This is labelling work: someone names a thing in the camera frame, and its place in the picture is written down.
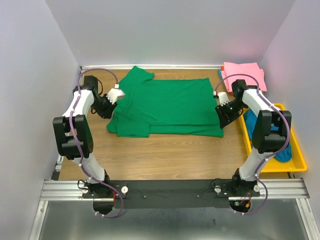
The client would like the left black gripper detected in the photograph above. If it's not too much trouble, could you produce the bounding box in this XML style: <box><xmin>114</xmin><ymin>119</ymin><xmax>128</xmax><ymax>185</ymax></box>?
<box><xmin>91</xmin><ymin>93</ymin><xmax>118</xmax><ymax>119</ymax></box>

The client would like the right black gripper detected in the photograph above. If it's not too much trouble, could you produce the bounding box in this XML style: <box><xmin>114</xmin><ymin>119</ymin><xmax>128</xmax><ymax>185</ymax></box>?
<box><xmin>214</xmin><ymin>99</ymin><xmax>246</xmax><ymax>129</ymax></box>

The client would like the green t shirt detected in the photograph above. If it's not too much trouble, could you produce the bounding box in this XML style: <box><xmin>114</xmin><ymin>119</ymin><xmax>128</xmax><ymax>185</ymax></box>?
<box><xmin>106</xmin><ymin>66</ymin><xmax>224</xmax><ymax>138</ymax></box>

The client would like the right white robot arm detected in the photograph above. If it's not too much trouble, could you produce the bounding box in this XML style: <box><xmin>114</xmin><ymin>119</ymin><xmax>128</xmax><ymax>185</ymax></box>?
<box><xmin>213</xmin><ymin>79</ymin><xmax>292</xmax><ymax>197</ymax></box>

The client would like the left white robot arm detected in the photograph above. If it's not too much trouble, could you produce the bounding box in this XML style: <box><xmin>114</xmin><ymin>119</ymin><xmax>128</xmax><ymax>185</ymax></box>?
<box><xmin>52</xmin><ymin>75</ymin><xmax>125</xmax><ymax>198</ymax></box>

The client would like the blue crumpled t shirt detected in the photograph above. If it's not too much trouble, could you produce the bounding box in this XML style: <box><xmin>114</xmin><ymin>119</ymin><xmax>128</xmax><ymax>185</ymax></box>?
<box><xmin>243</xmin><ymin>109</ymin><xmax>293</xmax><ymax>163</ymax></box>

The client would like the teal folded t shirt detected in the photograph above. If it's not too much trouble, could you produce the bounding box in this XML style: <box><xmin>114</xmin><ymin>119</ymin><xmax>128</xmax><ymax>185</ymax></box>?
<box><xmin>217</xmin><ymin>68</ymin><xmax>228</xmax><ymax>88</ymax></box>

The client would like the pink folded t shirt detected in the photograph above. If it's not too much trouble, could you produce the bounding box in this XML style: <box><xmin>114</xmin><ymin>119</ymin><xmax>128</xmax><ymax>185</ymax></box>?
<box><xmin>223</xmin><ymin>62</ymin><xmax>267</xmax><ymax>94</ymax></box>

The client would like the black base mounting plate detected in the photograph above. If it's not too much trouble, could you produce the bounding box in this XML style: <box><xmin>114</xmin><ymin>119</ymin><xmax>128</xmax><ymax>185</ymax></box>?
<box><xmin>77</xmin><ymin>178</ymin><xmax>260</xmax><ymax>216</ymax></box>

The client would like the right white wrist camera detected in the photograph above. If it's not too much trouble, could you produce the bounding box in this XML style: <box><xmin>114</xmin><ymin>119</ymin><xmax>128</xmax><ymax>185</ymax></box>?
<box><xmin>213</xmin><ymin>91</ymin><xmax>230</xmax><ymax>106</ymax></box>

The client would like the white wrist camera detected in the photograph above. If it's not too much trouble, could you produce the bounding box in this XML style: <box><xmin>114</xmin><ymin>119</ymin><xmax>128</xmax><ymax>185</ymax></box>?
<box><xmin>213</xmin><ymin>91</ymin><xmax>230</xmax><ymax>106</ymax></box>
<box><xmin>106</xmin><ymin>84</ymin><xmax>125</xmax><ymax>105</ymax></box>

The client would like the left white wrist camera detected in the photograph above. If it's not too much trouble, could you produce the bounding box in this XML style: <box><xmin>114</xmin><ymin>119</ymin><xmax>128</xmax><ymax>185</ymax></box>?
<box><xmin>106</xmin><ymin>84</ymin><xmax>125</xmax><ymax>105</ymax></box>

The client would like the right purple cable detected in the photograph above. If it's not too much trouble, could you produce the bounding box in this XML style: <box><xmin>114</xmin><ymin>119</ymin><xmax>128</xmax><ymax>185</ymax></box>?
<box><xmin>212</xmin><ymin>73</ymin><xmax>292</xmax><ymax>216</ymax></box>

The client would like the purple cable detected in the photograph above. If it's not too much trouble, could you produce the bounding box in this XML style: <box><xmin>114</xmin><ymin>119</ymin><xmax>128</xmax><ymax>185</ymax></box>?
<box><xmin>212</xmin><ymin>73</ymin><xmax>292</xmax><ymax>216</ymax></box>
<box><xmin>69</xmin><ymin>68</ymin><xmax>125</xmax><ymax>218</ymax></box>

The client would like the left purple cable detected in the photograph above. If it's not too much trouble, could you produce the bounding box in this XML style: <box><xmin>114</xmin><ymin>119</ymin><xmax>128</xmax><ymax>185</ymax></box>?
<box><xmin>69</xmin><ymin>68</ymin><xmax>125</xmax><ymax>218</ymax></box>

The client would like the aluminium frame rail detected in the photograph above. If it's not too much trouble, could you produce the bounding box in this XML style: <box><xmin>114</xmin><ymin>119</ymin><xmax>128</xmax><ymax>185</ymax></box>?
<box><xmin>29</xmin><ymin>64</ymin><xmax>320</xmax><ymax>240</ymax></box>

